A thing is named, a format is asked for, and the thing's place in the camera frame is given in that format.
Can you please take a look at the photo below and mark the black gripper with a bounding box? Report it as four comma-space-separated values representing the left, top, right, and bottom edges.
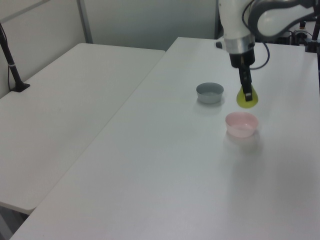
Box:
229, 47, 256, 102

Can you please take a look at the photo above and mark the green pear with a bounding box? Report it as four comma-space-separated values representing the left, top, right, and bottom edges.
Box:
236, 83, 259, 110

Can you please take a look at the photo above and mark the grey bowl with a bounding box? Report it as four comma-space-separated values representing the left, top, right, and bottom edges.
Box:
195, 82, 225, 105

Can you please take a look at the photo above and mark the pink bowl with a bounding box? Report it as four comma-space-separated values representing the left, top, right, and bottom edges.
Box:
225, 111, 259, 138

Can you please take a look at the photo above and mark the background lab equipment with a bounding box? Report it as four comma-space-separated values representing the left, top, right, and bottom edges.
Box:
281, 21, 309, 46

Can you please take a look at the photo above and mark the white side table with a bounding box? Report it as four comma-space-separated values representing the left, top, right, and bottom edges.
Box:
0, 42, 167, 216

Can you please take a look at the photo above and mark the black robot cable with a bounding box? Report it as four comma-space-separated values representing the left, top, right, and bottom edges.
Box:
241, 0, 271, 70

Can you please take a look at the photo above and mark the black camera pole with base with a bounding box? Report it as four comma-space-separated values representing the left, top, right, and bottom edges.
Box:
304, 14, 320, 54
0, 22, 31, 93

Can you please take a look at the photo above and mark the grey metal frame post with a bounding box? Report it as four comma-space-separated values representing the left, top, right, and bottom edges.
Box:
76, 0, 94, 45

